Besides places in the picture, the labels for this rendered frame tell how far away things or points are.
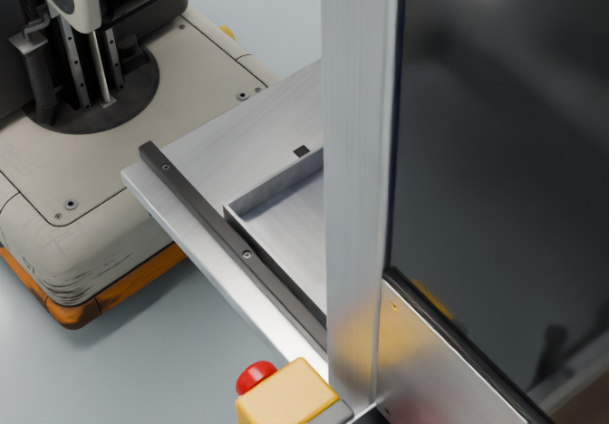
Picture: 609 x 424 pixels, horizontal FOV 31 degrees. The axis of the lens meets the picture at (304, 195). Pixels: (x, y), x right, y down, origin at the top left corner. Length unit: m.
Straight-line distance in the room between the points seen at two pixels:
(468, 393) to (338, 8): 0.28
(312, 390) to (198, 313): 1.29
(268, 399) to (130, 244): 1.17
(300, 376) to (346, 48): 0.37
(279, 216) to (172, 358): 0.98
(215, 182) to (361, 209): 0.53
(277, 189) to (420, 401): 0.45
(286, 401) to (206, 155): 0.44
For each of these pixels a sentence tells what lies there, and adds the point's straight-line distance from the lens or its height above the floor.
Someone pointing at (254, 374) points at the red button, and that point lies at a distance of 0.96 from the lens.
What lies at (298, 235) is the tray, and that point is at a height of 0.88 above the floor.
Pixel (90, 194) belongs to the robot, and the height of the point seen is 0.28.
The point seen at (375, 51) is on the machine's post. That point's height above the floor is 1.41.
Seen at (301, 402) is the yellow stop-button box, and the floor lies 1.03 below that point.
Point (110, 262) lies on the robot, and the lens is 2.07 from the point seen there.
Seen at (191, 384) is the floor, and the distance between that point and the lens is 2.13.
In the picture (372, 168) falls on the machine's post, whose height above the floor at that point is 1.31.
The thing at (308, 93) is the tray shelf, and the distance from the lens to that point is 1.35.
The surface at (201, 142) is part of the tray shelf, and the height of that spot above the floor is 0.88.
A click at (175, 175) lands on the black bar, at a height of 0.90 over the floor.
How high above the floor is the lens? 1.85
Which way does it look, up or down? 51 degrees down
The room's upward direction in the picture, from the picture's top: 2 degrees counter-clockwise
